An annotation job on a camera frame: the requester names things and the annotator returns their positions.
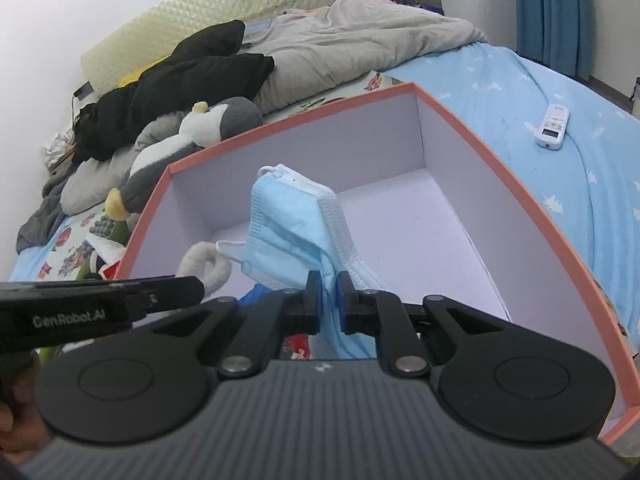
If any dark grey blanket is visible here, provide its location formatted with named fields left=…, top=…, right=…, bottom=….
left=15, top=172, right=76, bottom=255

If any yellow pillow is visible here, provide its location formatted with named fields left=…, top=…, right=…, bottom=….
left=117, top=57, right=171, bottom=88

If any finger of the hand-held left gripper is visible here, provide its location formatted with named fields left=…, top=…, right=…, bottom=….
left=125, top=274, right=207, bottom=321

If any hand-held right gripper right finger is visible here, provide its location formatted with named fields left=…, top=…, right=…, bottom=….
left=337, top=271, right=516, bottom=377

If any blue face mask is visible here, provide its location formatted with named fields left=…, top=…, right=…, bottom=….
left=216, top=162, right=388, bottom=361

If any blue plastic packet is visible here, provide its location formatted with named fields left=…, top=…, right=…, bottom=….
left=235, top=282, right=266, bottom=306

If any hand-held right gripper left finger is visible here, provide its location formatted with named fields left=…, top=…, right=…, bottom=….
left=135, top=271, right=323, bottom=377

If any white remote control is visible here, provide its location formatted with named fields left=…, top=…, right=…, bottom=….
left=536, top=103, right=571, bottom=151

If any fruit print mat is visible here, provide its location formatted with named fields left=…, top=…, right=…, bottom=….
left=37, top=212, right=131, bottom=281

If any cream quilted headboard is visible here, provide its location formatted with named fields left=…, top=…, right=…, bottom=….
left=80, top=0, right=346, bottom=93

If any blue curtain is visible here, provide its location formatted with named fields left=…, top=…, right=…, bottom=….
left=511, top=0, right=596, bottom=81

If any grey plush toy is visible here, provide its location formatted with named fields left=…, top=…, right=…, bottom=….
left=105, top=96, right=265, bottom=221

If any red white wrapper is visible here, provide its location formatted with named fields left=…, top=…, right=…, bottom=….
left=92, top=240, right=126, bottom=281

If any white clothes pile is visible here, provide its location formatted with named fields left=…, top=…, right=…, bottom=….
left=42, top=127, right=76, bottom=168

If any white fluffy ring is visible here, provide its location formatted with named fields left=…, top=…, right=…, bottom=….
left=180, top=241, right=233, bottom=306

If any orange cardboard box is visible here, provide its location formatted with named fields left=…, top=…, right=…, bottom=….
left=116, top=82, right=632, bottom=448

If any light grey duvet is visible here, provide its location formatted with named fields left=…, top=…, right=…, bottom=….
left=60, top=0, right=491, bottom=216

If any person's left hand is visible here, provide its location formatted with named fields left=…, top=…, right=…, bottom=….
left=0, top=357, right=50, bottom=456

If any black jacket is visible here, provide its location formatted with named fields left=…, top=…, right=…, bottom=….
left=75, top=20, right=276, bottom=163

